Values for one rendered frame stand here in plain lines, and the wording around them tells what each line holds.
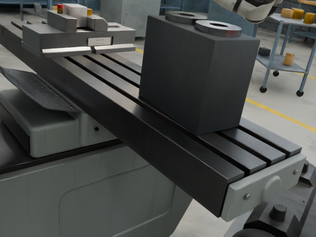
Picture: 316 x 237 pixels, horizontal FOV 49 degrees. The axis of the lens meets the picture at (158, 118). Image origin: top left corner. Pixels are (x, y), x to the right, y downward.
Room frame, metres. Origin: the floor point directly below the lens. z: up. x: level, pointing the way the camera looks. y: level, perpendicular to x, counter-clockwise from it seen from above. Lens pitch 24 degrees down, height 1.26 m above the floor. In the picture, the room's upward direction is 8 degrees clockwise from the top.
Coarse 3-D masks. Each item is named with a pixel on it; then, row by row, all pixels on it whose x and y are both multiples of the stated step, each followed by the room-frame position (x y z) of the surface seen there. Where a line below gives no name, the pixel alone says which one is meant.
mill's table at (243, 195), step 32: (0, 32) 1.30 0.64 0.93; (32, 64) 1.06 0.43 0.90; (64, 64) 0.92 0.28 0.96; (96, 64) 0.96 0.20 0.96; (128, 64) 1.01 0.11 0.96; (96, 96) 0.77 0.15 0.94; (128, 96) 0.77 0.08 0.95; (128, 128) 0.66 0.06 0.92; (160, 128) 0.61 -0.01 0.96; (256, 128) 0.67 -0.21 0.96; (160, 160) 0.58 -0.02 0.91; (192, 160) 0.52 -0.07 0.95; (224, 160) 0.52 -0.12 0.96; (256, 160) 0.54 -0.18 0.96; (288, 160) 0.57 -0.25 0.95; (192, 192) 0.51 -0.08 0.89; (224, 192) 0.46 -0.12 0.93; (256, 192) 0.50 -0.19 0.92
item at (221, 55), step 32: (160, 32) 0.72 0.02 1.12; (192, 32) 0.65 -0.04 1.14; (224, 32) 0.64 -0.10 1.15; (160, 64) 0.71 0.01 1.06; (192, 64) 0.63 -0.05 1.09; (224, 64) 0.62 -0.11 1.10; (160, 96) 0.70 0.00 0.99; (192, 96) 0.62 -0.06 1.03; (224, 96) 0.63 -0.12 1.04; (192, 128) 0.61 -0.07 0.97; (224, 128) 0.64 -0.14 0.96
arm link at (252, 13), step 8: (216, 0) 1.05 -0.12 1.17; (224, 0) 1.03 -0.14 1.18; (232, 0) 1.02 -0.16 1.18; (240, 0) 1.02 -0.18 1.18; (248, 0) 1.00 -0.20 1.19; (256, 0) 0.98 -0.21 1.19; (272, 0) 0.99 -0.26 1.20; (232, 8) 1.03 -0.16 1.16; (240, 8) 1.02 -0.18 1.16; (248, 8) 1.01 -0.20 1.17; (256, 8) 1.00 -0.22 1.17; (264, 8) 1.01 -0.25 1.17; (248, 16) 1.03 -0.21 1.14; (256, 16) 1.04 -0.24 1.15; (264, 16) 1.05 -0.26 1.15
